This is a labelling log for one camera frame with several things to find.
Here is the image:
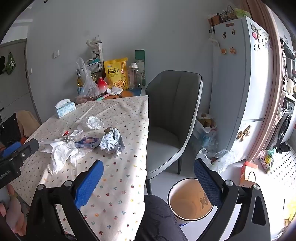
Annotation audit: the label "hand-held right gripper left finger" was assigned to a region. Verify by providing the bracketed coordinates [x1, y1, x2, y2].
[26, 159, 104, 241]

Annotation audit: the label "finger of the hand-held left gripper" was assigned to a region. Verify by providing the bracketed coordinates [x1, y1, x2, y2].
[0, 141, 23, 159]
[13, 138, 40, 163]

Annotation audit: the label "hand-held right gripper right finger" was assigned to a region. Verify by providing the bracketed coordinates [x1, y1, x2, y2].
[194, 158, 271, 241]

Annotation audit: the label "white trash bin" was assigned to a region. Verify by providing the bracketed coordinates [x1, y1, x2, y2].
[168, 178, 214, 226]

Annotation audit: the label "blue snack packet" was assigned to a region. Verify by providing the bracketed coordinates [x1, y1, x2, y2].
[74, 136, 102, 150]

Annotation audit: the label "torn white red wrapper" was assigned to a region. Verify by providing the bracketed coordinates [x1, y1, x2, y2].
[61, 128, 84, 139]

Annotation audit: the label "printed paper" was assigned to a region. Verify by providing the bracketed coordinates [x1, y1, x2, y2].
[99, 127, 126, 158]

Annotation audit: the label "clear plastic wrapper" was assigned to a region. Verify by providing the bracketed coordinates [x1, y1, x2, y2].
[87, 115, 104, 130]

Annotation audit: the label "person's left hand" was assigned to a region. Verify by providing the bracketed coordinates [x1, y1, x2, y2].
[0, 184, 26, 235]

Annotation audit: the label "dark cloth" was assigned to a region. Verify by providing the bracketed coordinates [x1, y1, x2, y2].
[0, 113, 22, 146]

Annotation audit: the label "beige cloth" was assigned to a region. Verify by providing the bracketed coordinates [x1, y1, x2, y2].
[17, 111, 41, 137]

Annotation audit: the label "white plastic bag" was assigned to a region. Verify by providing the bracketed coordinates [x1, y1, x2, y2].
[196, 148, 235, 174]

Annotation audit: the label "orange cardboard box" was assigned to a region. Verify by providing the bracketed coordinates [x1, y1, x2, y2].
[239, 161, 259, 188]

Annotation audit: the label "blue tissue box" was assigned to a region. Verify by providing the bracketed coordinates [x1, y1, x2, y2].
[55, 99, 76, 118]

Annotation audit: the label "plastic bag with groceries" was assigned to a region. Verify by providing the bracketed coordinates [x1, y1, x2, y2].
[196, 113, 218, 149]

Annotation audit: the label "grey cabinet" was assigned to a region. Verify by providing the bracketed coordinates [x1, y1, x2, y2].
[0, 39, 42, 126]

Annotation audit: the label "gold fridge magnet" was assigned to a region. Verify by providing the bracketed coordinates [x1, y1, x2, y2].
[236, 125, 252, 141]

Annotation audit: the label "floral white tablecloth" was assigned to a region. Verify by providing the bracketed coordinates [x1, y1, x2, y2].
[9, 95, 149, 241]

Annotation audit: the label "person's leg dark pants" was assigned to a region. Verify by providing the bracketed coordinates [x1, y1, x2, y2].
[136, 195, 188, 241]

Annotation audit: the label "green yellow printed bag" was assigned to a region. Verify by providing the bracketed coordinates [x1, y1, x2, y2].
[258, 148, 277, 173]

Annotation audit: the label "clear plastic bag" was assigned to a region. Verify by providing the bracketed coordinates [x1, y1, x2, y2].
[75, 57, 101, 102]

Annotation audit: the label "green hanging ornament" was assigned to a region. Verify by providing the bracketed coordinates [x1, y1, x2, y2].
[5, 52, 16, 75]

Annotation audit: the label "grey upholstered chair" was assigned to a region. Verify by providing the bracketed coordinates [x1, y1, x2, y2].
[145, 70, 203, 195]

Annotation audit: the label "red jar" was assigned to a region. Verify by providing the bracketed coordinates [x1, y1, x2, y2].
[97, 77, 109, 93]

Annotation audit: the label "orange blue table mat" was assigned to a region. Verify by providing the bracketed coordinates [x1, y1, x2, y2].
[102, 88, 146, 100]

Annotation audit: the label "washing machine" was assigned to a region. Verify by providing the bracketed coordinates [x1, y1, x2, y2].
[275, 97, 296, 144]

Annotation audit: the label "white refrigerator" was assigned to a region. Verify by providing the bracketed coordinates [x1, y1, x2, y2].
[209, 16, 274, 153]

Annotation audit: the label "yellow snack bag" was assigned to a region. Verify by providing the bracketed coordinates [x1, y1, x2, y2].
[103, 57, 129, 90]

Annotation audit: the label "clear water bottle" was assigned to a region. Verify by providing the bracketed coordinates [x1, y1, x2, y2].
[128, 62, 142, 90]

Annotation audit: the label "white milk carton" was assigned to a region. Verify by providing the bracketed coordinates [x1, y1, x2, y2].
[87, 35, 103, 63]

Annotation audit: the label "tall green box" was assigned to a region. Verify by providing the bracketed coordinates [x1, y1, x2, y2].
[135, 49, 147, 87]

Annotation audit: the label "cluster of fridge magnets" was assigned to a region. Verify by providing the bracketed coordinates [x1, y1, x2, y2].
[251, 23, 274, 51]

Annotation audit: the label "green packet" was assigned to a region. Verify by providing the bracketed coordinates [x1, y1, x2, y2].
[233, 8, 252, 19]

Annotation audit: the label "black wire basket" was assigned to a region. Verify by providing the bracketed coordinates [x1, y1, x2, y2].
[85, 59, 104, 75]

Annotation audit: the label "wire basket with handle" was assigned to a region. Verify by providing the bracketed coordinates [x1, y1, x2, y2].
[218, 6, 238, 24]

